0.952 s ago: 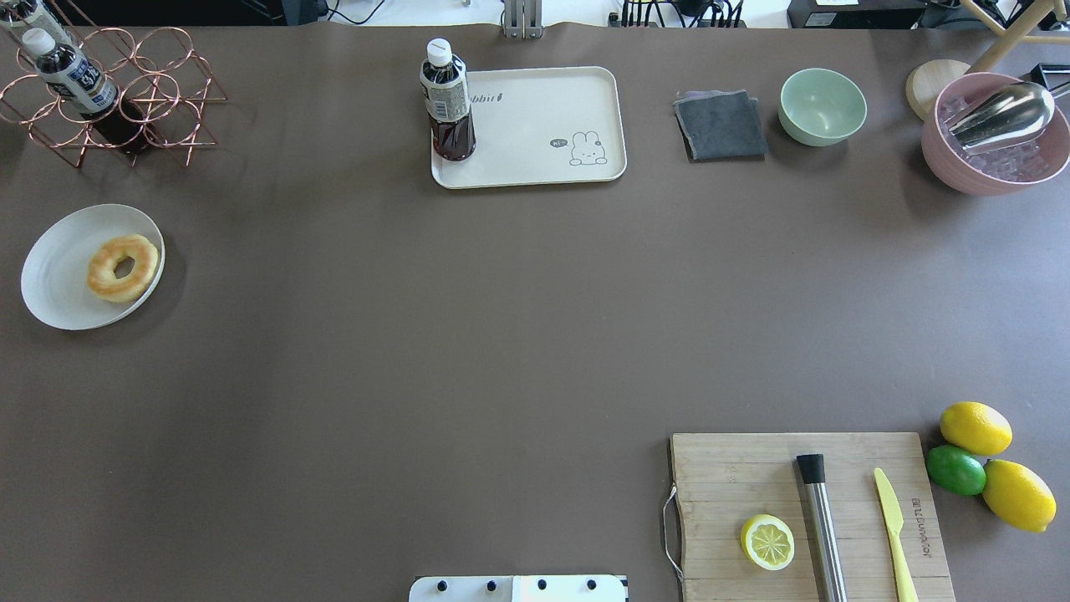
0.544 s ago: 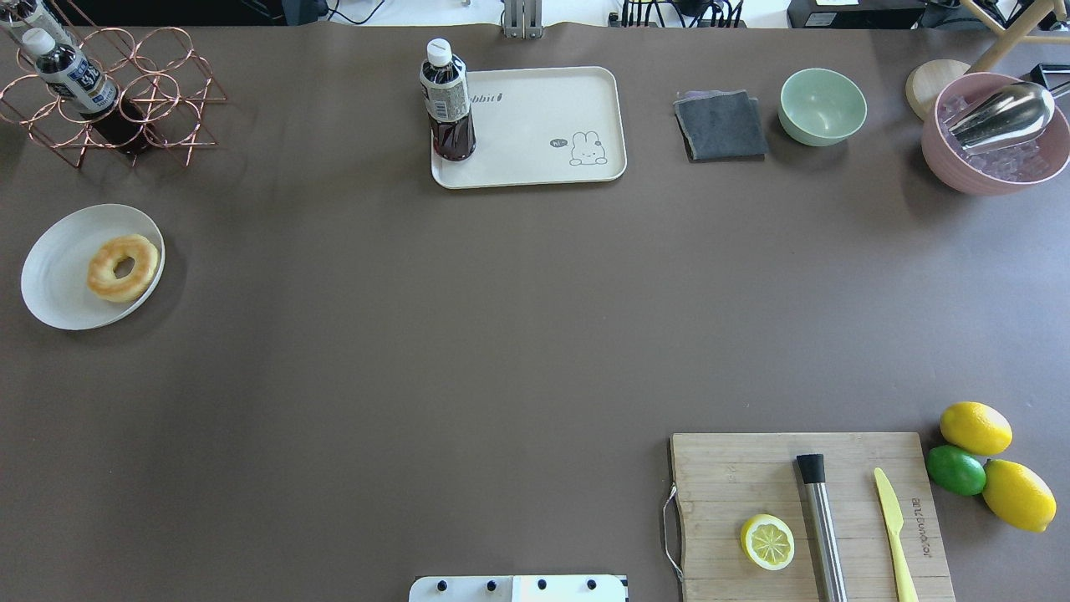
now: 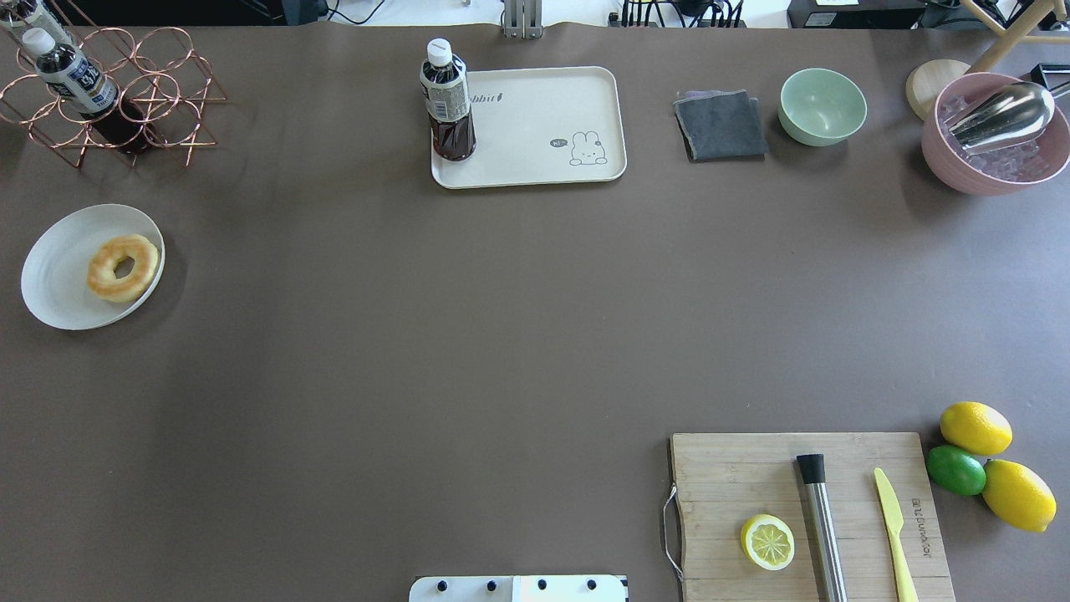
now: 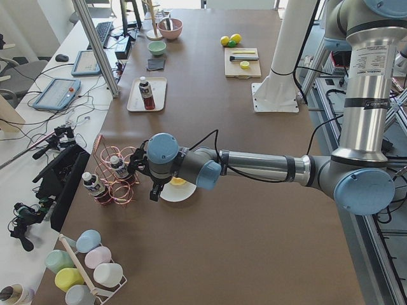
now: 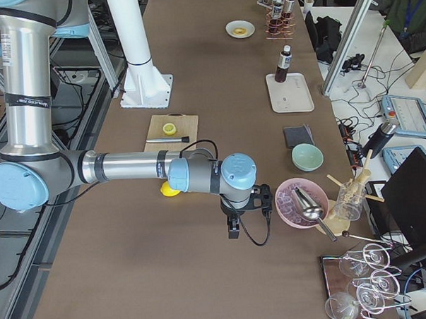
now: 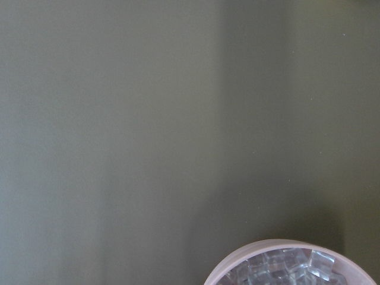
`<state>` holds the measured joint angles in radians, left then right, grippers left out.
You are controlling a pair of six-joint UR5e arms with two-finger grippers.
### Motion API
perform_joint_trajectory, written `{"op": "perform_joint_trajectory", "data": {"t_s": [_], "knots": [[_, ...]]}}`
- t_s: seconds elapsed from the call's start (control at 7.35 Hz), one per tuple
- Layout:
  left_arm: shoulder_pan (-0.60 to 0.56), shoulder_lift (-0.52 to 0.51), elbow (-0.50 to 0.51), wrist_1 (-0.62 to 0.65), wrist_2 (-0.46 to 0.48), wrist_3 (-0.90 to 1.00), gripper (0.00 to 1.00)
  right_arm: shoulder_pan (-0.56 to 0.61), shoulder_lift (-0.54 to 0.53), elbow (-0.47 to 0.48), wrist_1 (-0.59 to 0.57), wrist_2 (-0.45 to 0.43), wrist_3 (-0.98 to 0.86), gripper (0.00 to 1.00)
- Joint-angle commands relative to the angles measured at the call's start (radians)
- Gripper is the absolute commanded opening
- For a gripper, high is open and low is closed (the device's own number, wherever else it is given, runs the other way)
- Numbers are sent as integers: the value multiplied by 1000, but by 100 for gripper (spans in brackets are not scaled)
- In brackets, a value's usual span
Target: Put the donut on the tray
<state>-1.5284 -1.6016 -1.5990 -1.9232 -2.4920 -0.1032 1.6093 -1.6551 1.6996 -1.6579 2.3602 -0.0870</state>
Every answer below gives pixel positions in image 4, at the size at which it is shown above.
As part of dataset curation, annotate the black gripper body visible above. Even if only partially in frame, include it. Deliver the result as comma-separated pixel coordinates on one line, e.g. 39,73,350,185
128,147,165,184

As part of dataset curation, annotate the white round plate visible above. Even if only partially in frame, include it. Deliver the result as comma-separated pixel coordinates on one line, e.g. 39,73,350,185
160,182,197,202

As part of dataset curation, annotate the glazed donut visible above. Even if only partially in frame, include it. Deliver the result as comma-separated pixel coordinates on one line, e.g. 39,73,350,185
170,177,186,186

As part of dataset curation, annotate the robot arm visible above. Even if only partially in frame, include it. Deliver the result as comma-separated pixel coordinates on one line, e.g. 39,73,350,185
128,1,406,215

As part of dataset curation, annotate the cream rabbit tray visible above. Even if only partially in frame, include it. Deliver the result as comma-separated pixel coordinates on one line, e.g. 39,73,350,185
127,77,167,112

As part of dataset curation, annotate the tea bottle in rack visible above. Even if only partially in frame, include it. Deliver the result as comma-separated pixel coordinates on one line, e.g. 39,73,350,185
81,172,112,205
109,155,135,186

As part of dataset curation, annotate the blue cup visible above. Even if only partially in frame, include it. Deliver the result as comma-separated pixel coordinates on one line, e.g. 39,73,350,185
76,229,101,254

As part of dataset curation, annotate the black box stand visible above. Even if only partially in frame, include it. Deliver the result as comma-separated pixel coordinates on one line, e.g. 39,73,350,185
33,144,90,232

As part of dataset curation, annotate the pink cup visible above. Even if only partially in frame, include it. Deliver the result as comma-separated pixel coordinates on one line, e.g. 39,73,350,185
85,246,111,269

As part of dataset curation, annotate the white cup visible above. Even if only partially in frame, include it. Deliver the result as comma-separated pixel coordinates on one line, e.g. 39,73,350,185
93,263,123,288

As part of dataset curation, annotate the grey folded cloth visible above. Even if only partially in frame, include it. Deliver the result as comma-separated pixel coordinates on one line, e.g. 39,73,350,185
146,58,165,71

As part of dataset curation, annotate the near teach pendant tablet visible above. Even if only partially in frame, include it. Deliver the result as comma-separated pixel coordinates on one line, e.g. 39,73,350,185
32,78,81,111

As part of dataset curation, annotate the teach pendant tablet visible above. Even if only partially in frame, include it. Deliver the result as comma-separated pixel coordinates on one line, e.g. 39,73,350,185
71,50,101,77
32,78,81,111

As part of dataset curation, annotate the far teach pendant tablet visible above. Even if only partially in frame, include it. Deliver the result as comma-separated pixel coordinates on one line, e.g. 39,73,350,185
71,50,101,77

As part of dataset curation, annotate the white cup rack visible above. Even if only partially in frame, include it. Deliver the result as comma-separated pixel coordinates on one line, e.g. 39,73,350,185
58,234,128,305

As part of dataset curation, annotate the green ceramic bowl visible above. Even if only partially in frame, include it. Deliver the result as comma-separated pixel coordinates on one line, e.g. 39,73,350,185
148,41,167,56

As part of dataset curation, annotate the green cup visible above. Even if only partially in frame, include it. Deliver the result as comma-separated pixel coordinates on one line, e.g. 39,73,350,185
45,250,74,274

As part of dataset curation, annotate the yellow cup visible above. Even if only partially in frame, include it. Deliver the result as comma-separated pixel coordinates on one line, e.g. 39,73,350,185
54,268,85,292

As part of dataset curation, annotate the grey cup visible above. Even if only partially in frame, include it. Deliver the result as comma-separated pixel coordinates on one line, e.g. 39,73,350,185
65,285,95,305

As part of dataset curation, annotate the wooden mug tree stand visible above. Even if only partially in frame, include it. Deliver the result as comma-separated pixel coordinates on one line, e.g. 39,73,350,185
142,0,163,41

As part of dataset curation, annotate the computer mouse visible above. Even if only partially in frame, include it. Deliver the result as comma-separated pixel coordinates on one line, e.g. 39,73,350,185
55,54,69,62

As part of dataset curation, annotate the wooden cutting board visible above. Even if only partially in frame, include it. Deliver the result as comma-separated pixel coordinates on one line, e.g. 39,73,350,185
224,48,261,78

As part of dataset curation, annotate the pink bowl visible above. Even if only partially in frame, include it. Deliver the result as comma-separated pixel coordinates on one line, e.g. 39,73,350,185
158,18,183,40

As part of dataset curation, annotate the black keyboard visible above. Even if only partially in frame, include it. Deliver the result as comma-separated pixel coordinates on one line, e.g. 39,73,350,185
95,21,113,49

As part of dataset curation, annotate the half lemon slice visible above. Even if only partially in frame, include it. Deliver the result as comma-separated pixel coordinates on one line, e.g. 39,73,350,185
239,61,250,70

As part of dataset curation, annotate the yellow plastic knife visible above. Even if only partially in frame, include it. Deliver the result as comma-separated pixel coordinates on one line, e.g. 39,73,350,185
232,50,256,54

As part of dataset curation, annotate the lower yellow lemon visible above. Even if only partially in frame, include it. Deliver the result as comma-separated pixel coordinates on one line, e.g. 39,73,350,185
220,36,230,46

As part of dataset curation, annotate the yellow lemon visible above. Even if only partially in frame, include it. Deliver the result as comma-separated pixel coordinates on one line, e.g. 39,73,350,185
230,33,242,44
220,36,230,46

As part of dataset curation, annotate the green lime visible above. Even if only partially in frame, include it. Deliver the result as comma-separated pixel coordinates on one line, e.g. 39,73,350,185
228,40,237,48

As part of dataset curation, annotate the upper yellow lemon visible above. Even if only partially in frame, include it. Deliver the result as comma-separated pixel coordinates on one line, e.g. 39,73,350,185
230,33,242,44

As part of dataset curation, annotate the copper wire bottle rack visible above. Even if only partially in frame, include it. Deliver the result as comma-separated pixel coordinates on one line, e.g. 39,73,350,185
92,133,140,207

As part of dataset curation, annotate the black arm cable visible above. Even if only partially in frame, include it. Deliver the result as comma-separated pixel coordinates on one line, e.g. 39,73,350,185
187,128,287,184

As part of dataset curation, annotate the aluminium frame post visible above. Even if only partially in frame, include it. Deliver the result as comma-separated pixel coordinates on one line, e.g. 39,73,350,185
72,0,120,98

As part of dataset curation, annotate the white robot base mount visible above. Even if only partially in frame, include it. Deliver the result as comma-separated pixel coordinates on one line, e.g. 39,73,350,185
252,0,319,113

